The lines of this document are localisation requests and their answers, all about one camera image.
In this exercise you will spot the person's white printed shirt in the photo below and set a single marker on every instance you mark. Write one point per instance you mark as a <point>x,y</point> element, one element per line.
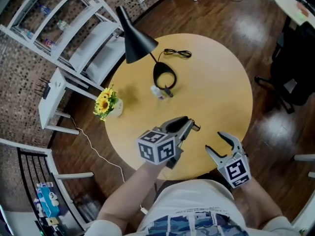
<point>197,198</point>

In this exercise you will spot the black metal railing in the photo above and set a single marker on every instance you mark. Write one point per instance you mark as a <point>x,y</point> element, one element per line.
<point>32,152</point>

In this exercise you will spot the black desk lamp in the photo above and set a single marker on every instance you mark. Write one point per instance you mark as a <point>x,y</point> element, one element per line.
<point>134,40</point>

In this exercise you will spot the black office chair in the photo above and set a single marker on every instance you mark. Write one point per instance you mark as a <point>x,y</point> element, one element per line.
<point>292,70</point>

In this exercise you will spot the pack of water bottles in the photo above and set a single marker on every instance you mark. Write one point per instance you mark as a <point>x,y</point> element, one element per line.
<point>44,185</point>

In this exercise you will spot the blue tissue box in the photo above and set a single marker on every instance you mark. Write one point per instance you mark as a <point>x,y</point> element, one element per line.
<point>48,205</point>

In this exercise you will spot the white metal shelf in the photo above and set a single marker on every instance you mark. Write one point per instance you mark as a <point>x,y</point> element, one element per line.
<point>98,32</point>

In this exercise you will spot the white small bottle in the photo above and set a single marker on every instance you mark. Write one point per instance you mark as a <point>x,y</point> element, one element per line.
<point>157,92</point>

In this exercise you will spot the white rounded object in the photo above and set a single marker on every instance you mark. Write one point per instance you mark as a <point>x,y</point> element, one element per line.
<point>53,198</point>

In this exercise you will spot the clear plastic bottle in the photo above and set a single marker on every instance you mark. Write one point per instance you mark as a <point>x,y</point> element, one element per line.
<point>44,9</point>
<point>62,25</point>

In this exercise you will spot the colourful drink pack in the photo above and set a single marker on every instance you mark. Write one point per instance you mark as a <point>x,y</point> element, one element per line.
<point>49,43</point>

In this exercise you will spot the person's left forearm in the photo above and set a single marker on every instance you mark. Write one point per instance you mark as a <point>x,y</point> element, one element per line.
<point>130,190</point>

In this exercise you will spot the person's right forearm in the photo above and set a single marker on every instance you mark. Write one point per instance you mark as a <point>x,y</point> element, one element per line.
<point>261,200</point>

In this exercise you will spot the black router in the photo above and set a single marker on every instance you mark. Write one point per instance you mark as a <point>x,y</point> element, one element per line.
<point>46,92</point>

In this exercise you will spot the white side table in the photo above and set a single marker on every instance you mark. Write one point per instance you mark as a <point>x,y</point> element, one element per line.
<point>51,104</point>

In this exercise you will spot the white round table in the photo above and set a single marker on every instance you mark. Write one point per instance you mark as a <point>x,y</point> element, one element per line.
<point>288,6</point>

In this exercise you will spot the black small tube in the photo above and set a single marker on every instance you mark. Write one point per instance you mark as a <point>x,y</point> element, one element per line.
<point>169,92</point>

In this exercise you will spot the small beige box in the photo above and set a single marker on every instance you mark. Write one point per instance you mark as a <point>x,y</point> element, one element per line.
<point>52,222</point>

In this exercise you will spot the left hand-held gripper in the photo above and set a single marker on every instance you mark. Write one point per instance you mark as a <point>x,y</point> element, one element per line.
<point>157,149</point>

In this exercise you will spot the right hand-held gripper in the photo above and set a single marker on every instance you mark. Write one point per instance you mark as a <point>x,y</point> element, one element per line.
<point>237,172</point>

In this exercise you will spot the sunflowers in white pot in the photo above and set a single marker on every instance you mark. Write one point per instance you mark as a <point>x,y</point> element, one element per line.
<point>104,104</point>

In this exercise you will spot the white frame desk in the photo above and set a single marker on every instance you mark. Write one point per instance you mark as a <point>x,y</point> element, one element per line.
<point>305,158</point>

